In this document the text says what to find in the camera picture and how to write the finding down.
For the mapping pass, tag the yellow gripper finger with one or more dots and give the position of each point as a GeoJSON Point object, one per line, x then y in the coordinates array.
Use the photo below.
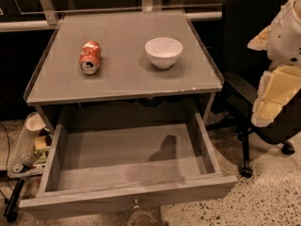
{"type": "Point", "coordinates": [259, 42]}
{"type": "Point", "coordinates": [275, 90]}

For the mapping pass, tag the crushed red coke can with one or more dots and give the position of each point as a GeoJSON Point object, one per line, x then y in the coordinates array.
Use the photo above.
{"type": "Point", "coordinates": [90, 56]}

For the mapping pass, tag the grey cabinet with flat top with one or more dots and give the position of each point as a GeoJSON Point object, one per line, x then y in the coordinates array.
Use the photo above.
{"type": "Point", "coordinates": [125, 71]}

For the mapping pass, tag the metal drawer knob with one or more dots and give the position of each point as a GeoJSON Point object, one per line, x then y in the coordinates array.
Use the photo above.
{"type": "Point", "coordinates": [136, 204]}

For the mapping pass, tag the open grey top drawer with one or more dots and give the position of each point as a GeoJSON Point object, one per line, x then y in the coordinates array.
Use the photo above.
{"type": "Point", "coordinates": [102, 166]}

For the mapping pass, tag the black office chair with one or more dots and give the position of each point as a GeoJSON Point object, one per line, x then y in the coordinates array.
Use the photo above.
{"type": "Point", "coordinates": [242, 69]}

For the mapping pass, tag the white ceramic bowl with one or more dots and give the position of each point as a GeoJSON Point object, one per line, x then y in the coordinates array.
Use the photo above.
{"type": "Point", "coordinates": [163, 52]}

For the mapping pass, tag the white cup in tray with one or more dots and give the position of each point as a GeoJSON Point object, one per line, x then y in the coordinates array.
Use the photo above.
{"type": "Point", "coordinates": [34, 123]}

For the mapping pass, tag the white side tray with items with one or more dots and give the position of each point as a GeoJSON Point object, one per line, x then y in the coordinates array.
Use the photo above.
{"type": "Point", "coordinates": [30, 154]}

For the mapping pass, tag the black stand leg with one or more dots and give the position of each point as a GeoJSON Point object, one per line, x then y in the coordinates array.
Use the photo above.
{"type": "Point", "coordinates": [10, 214]}

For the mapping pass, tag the metal rail with brackets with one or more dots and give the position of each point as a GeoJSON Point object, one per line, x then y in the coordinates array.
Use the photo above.
{"type": "Point", "coordinates": [31, 15]}

